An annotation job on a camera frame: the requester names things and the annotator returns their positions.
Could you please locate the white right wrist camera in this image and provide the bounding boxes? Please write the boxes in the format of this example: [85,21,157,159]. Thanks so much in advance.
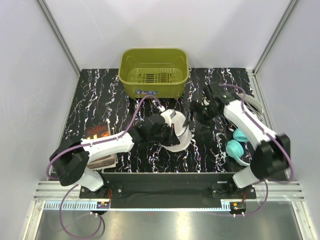
[201,97,211,106]

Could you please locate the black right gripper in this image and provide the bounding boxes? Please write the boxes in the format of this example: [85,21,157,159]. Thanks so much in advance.
[182,100,220,135]

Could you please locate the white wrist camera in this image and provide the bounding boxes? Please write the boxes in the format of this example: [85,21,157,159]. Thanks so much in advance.
[158,106,177,127]
[201,97,211,106]

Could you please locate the white mesh laundry bag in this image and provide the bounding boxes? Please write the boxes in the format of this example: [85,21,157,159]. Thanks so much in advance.
[163,110,191,153]

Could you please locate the teal cat-ear headphones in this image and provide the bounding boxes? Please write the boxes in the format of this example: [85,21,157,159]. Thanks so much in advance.
[225,128,250,167]

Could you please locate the olive green plastic basket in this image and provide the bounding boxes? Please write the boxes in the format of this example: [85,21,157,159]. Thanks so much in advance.
[118,48,189,99]

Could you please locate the dark orange paperback book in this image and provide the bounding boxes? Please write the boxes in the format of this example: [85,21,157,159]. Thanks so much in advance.
[84,121,119,169]

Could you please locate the white slotted cable duct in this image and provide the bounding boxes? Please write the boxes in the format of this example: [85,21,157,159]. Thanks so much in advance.
[44,200,111,211]

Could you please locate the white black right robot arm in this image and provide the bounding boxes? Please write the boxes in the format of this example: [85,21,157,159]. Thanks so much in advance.
[183,84,293,199]

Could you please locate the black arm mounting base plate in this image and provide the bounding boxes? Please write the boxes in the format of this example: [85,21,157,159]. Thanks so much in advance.
[79,173,257,211]

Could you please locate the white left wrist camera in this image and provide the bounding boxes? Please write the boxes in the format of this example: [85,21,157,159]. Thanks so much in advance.
[158,106,177,127]

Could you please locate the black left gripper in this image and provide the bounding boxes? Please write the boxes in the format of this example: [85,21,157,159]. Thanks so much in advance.
[148,122,180,147]

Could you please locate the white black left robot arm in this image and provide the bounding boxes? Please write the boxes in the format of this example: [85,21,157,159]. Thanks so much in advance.
[49,111,185,198]

